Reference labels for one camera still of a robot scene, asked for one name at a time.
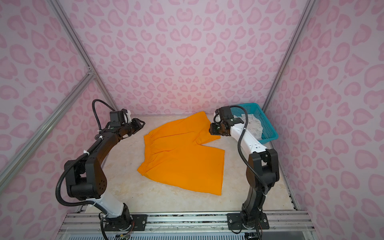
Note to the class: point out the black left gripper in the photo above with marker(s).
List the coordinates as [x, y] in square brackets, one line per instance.
[135, 121]

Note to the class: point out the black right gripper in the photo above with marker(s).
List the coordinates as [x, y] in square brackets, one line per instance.
[212, 130]

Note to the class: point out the orange shorts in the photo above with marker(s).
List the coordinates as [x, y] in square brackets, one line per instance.
[177, 154]

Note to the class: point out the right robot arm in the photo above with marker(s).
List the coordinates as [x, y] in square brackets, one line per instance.
[262, 173]

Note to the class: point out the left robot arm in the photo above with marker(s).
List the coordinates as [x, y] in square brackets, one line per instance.
[83, 181]

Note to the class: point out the teal plastic laundry basket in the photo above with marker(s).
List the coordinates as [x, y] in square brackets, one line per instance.
[269, 133]

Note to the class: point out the white patterned garment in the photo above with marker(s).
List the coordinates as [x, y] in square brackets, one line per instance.
[255, 127]

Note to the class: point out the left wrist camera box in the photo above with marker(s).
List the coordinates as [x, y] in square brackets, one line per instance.
[118, 118]

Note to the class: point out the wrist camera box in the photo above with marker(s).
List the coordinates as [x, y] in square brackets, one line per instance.
[223, 114]
[118, 118]

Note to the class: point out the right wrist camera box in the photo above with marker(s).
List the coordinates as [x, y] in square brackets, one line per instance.
[223, 114]

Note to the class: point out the aluminium frame post left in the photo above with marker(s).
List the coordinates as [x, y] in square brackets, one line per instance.
[66, 24]

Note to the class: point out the aluminium frame post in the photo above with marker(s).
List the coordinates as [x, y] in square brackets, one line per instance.
[66, 24]
[308, 11]

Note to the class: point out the aluminium diagonal frame bar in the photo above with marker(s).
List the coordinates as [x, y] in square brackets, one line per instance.
[20, 159]

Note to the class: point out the aluminium frame post right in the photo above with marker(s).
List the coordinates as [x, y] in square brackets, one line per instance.
[308, 11]

